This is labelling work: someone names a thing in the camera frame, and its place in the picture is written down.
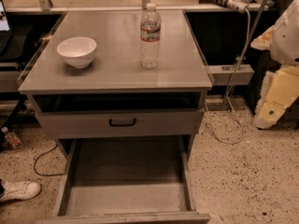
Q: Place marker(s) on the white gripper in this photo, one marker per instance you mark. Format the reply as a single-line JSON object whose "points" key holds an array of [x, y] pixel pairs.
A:
{"points": [[286, 37]]}

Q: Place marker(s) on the grey drawer cabinet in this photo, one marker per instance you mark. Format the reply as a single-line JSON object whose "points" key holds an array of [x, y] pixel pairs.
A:
{"points": [[116, 80]]}

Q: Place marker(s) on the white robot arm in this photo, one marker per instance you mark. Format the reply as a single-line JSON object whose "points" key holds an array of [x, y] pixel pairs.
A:
{"points": [[280, 89]]}

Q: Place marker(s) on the open grey middle drawer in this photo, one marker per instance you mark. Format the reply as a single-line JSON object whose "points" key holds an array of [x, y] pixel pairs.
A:
{"points": [[135, 180]]}

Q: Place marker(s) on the white sneaker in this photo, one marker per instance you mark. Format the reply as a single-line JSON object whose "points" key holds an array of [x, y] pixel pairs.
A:
{"points": [[24, 190]]}

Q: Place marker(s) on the closed grey upper drawer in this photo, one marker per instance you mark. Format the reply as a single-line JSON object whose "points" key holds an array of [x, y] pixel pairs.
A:
{"points": [[67, 125]]}

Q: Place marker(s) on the white ceramic bowl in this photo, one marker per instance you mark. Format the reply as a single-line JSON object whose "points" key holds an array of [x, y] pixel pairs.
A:
{"points": [[78, 52]]}

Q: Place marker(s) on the small bottle on floor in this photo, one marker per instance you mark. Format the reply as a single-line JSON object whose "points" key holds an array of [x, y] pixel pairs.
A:
{"points": [[11, 137]]}

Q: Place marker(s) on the black drawer handle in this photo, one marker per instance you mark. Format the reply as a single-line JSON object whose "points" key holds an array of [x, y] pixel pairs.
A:
{"points": [[117, 123]]}

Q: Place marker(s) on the laptop screen at left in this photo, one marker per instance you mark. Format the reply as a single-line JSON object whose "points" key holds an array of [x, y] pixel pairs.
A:
{"points": [[4, 26]]}

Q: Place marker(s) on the clear plastic water bottle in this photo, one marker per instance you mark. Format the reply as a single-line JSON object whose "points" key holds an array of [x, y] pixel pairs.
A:
{"points": [[150, 32]]}

